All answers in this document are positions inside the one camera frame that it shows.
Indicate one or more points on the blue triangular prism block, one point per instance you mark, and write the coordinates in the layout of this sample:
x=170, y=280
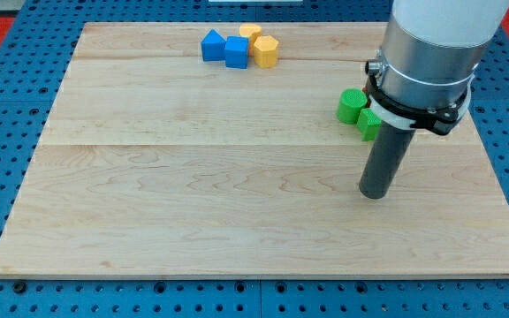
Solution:
x=212, y=46

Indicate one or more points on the green cylinder block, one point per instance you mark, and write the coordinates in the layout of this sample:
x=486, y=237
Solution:
x=350, y=104

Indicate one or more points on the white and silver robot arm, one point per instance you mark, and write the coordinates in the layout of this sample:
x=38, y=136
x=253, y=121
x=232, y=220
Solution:
x=422, y=74

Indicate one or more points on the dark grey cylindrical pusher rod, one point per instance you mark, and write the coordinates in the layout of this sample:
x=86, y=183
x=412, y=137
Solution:
x=383, y=162

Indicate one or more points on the green cube block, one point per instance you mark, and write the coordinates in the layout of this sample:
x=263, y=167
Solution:
x=368, y=124

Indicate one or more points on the blue cube block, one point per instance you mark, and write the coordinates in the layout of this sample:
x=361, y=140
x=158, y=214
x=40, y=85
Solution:
x=236, y=52

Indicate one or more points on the yellow hexagonal block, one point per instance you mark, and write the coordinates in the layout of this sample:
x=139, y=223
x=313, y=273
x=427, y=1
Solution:
x=265, y=51

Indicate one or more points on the black and white mounting flange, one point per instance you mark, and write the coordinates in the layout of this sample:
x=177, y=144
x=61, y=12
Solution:
x=403, y=117

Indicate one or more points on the light wooden board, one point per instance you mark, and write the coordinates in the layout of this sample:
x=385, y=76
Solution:
x=154, y=165

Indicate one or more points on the yellow heart-shaped block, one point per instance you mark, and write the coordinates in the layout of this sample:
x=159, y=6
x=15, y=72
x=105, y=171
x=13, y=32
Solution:
x=251, y=31

